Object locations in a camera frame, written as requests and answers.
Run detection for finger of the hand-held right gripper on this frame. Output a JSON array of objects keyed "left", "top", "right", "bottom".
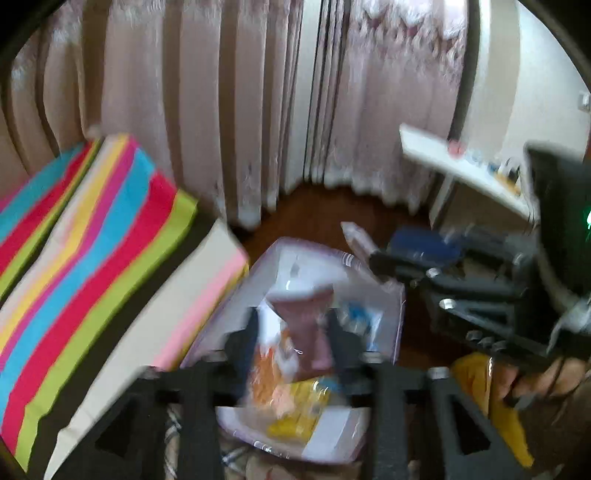
[
  {"left": 427, "top": 268, "right": 560, "bottom": 370},
  {"left": 369, "top": 226, "right": 541, "bottom": 287}
]

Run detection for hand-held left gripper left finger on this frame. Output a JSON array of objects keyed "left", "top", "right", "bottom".
[{"left": 55, "top": 307, "right": 259, "bottom": 480}]

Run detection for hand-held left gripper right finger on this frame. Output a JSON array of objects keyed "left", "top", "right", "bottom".
[{"left": 328, "top": 309, "right": 527, "bottom": 480}]

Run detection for brown snack packet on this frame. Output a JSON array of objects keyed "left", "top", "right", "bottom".
[{"left": 265, "top": 285, "right": 335, "bottom": 374}]

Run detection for small clear snack packet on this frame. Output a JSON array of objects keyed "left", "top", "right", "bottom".
[{"left": 341, "top": 222, "right": 386, "bottom": 259}]

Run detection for clear plastic storage bin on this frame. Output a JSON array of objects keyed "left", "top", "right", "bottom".
[{"left": 180, "top": 236, "right": 407, "bottom": 464}]

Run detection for person's right hand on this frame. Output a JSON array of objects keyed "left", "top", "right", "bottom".
[{"left": 505, "top": 355, "right": 591, "bottom": 402}]

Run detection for orange snack packet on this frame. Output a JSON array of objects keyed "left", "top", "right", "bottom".
[{"left": 247, "top": 323, "right": 301, "bottom": 411}]

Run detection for blue snack packet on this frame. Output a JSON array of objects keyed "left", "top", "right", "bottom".
[{"left": 346, "top": 302, "right": 382, "bottom": 347}]

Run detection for yellow snack packet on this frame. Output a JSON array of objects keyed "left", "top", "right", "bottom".
[{"left": 268, "top": 378, "right": 334, "bottom": 439}]

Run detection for white pink bed sheet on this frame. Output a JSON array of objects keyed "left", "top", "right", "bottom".
[{"left": 44, "top": 219, "right": 250, "bottom": 480}]

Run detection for row of small desk items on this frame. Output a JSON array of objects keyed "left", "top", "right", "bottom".
[{"left": 466, "top": 152, "right": 529, "bottom": 197}]

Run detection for white desk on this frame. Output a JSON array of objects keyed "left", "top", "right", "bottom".
[{"left": 399, "top": 124, "right": 543, "bottom": 227}]

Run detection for plaid cloth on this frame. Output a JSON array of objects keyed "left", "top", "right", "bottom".
[{"left": 164, "top": 406, "right": 252, "bottom": 480}]

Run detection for yellow cloth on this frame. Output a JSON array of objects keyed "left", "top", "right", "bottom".
[{"left": 451, "top": 354, "right": 534, "bottom": 469}]

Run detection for striped colourful blanket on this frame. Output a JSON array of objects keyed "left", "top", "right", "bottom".
[{"left": 0, "top": 134, "right": 199, "bottom": 462}]

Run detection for pink patterned curtain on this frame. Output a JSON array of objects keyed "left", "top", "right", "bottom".
[{"left": 0, "top": 0, "right": 467, "bottom": 232}]

